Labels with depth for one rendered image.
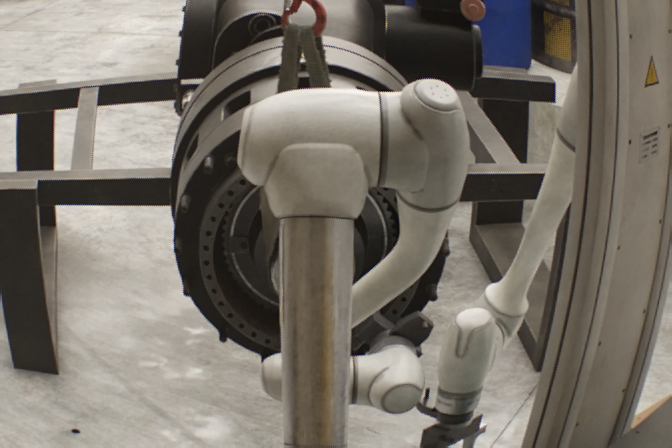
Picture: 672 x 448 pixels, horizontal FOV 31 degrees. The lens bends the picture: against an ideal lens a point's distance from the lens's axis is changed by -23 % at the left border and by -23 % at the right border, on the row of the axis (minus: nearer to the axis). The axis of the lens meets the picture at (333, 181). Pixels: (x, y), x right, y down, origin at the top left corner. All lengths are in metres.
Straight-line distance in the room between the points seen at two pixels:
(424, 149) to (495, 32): 3.42
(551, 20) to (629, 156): 3.90
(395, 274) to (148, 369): 1.87
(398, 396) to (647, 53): 0.90
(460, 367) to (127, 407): 1.55
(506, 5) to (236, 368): 2.05
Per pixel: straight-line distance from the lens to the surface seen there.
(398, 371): 2.49
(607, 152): 1.83
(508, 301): 2.59
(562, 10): 5.74
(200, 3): 4.04
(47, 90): 4.66
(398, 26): 4.12
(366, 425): 3.83
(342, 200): 2.08
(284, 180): 2.08
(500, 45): 5.52
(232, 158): 2.72
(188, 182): 2.75
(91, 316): 4.40
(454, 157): 2.12
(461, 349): 2.48
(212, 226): 2.71
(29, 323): 3.90
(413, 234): 2.23
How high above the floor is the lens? 1.92
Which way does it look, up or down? 20 degrees down
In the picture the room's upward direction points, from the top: 2 degrees clockwise
